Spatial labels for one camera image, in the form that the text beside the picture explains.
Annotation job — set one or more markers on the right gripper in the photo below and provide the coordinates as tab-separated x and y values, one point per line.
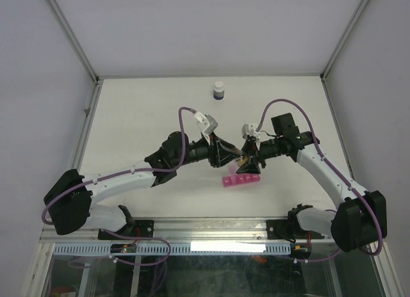
251	166

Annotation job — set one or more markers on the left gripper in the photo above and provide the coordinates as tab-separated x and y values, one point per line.
216	158

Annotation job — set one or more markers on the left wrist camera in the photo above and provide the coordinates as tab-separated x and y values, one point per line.
206	123

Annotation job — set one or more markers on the aluminium mounting rail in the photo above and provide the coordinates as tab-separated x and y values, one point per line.
185	230

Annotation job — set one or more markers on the pink weekly pill organizer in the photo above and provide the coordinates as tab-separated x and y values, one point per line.
236	179

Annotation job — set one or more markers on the white cap dark bottle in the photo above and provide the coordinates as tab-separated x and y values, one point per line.
218	90

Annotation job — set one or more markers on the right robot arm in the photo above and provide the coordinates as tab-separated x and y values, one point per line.
360	217

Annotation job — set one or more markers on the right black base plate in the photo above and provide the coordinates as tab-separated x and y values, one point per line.
280	229

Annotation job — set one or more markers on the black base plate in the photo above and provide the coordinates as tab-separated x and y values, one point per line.
134	229
280	229

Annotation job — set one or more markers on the clear bottle yellow pills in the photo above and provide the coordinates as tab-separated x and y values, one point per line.
241	159

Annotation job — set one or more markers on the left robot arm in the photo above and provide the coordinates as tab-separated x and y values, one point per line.
74	200

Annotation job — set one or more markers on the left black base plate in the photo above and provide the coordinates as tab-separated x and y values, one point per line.
134	229

